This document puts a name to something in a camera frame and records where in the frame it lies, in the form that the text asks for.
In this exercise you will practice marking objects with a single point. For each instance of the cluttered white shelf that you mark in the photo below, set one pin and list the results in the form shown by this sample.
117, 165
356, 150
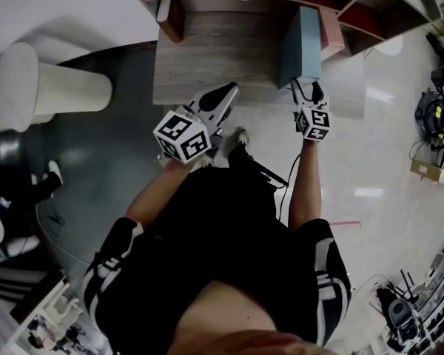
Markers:
52, 320

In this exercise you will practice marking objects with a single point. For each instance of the grey wooden desk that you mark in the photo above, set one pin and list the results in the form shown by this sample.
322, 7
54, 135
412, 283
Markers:
225, 50

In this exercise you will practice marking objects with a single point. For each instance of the blue file box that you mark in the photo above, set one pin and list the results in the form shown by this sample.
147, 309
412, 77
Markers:
303, 46

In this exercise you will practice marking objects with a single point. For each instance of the white metal storage rack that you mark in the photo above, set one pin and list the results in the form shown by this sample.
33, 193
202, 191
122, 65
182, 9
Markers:
436, 301

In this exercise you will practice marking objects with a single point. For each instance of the black and yellow vacuum cleaner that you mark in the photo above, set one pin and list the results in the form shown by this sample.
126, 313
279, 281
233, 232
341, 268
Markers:
433, 113

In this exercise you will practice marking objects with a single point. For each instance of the person's light shoe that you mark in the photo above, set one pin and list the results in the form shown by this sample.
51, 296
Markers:
207, 160
241, 137

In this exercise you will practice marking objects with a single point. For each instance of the person with headset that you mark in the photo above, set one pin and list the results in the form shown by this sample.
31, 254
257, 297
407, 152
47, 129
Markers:
214, 228

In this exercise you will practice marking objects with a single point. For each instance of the flat cardboard box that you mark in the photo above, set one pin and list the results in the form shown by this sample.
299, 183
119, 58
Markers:
425, 170

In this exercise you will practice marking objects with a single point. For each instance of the white round side table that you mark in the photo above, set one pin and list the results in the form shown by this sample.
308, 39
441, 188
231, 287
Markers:
386, 44

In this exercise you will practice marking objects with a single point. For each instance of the pink file box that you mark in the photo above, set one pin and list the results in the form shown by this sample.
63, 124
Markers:
333, 32

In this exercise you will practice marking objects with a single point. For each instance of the person's left forearm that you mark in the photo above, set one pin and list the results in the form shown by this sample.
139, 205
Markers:
155, 194

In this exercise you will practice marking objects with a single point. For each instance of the white table with ribbed pedestals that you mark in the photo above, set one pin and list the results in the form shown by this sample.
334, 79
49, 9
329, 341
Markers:
66, 87

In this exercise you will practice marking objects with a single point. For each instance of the black round stool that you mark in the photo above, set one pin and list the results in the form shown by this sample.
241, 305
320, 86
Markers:
1, 150

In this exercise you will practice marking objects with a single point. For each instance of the person's right forearm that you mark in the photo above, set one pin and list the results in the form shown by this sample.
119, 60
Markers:
305, 191

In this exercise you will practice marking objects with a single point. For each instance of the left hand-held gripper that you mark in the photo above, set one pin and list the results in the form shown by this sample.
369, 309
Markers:
177, 135

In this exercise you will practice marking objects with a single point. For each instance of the black antenna device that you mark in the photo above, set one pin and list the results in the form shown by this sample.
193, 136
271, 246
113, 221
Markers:
407, 283

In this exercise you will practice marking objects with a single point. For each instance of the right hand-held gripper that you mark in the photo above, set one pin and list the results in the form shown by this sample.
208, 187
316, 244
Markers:
314, 122

